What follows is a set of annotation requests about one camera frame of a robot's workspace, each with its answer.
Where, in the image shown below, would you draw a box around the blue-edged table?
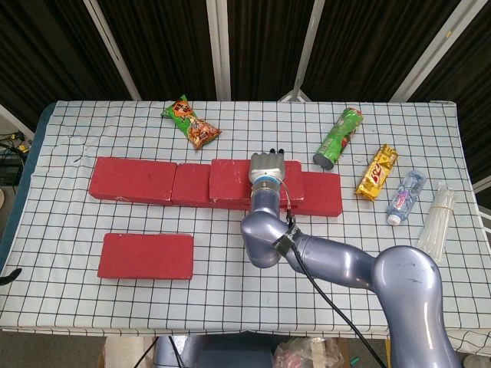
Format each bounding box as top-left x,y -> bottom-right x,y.
0,103 -> 57,269

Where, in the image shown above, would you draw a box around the small clear water bottle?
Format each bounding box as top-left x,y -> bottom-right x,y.
385,170 -> 427,225

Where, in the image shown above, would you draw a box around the white black checkered tablecloth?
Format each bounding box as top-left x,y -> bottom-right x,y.
0,99 -> 491,344

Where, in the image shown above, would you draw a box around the black equipment box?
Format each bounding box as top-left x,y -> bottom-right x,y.
0,151 -> 26,187

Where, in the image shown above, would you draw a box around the white sack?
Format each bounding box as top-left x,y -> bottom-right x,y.
97,336 -> 157,368

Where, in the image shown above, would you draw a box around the white metal frame post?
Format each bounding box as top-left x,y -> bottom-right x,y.
206,0 -> 233,102
83,0 -> 142,101
389,0 -> 479,103
0,103 -> 35,141
278,0 -> 327,103
473,178 -> 491,231

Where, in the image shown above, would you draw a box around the gold biscuit pack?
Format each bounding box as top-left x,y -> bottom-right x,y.
354,143 -> 399,203

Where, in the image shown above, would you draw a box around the green snack bag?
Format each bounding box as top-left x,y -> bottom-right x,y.
160,94 -> 222,151

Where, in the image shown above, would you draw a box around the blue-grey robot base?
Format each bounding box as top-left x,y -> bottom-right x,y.
153,335 -> 275,368

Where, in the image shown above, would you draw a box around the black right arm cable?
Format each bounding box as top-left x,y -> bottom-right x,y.
283,209 -> 387,368

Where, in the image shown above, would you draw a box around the bundle of clear tubes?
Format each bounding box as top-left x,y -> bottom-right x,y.
417,180 -> 458,262

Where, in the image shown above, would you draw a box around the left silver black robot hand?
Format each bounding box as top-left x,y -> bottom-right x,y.
0,268 -> 23,287

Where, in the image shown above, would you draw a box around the clear plastic bag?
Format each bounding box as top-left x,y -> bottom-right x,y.
272,337 -> 345,368

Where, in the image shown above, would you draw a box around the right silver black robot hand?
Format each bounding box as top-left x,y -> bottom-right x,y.
249,147 -> 287,185

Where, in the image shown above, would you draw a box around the yellow black cables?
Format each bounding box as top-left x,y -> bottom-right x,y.
0,130 -> 34,154

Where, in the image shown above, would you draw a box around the green chips can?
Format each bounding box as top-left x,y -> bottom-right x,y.
312,107 -> 364,171

